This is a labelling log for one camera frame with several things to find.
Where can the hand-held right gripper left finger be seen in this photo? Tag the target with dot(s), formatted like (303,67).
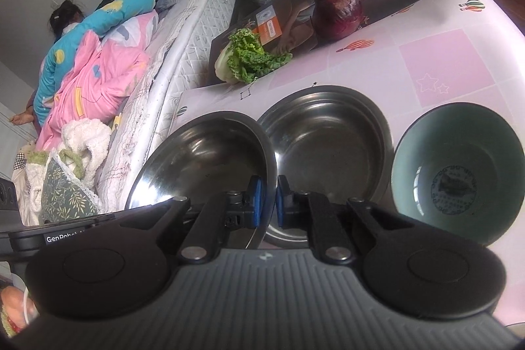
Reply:
(256,202)

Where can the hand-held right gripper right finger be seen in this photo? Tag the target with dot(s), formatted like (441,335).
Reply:
(282,204)

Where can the stainless steel bowl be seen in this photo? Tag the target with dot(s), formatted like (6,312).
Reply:
(328,145)
(205,157)

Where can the white checkered cloth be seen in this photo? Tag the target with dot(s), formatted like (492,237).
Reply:
(28,186)

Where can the green leaf-print pillow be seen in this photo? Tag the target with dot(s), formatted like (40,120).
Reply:
(67,194)

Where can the white fluffy garment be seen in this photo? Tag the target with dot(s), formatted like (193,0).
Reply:
(88,141)

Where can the napa cabbage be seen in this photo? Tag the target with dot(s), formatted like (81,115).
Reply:
(246,54)

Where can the pink and blue quilt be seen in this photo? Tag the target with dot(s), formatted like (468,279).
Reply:
(102,79)

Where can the white quilted mattress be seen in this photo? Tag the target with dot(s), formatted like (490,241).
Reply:
(197,30)

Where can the dark printed flat box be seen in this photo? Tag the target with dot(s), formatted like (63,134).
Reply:
(287,11)

